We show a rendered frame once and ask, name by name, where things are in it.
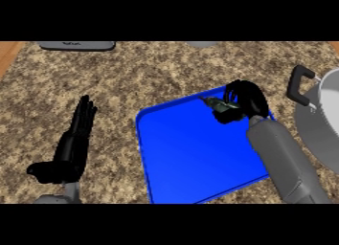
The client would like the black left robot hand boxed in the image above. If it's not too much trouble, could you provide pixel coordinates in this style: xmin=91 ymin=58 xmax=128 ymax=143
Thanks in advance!
xmin=25 ymin=94 xmax=99 ymax=185

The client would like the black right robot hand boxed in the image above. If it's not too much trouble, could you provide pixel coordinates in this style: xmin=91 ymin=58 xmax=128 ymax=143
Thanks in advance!
xmin=215 ymin=79 xmax=276 ymax=124

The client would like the dark eggplant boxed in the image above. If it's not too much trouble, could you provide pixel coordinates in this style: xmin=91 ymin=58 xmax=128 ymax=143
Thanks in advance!
xmin=197 ymin=96 xmax=239 ymax=113

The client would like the blue tray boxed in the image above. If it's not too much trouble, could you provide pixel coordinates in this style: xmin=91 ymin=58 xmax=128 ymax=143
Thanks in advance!
xmin=134 ymin=84 xmax=279 ymax=205

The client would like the grey round object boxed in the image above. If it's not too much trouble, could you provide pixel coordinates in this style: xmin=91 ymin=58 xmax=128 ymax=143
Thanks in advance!
xmin=186 ymin=40 xmax=220 ymax=49

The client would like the grey pot with black handle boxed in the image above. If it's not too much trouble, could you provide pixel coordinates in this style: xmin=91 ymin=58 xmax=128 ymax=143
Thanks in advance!
xmin=287 ymin=64 xmax=339 ymax=184

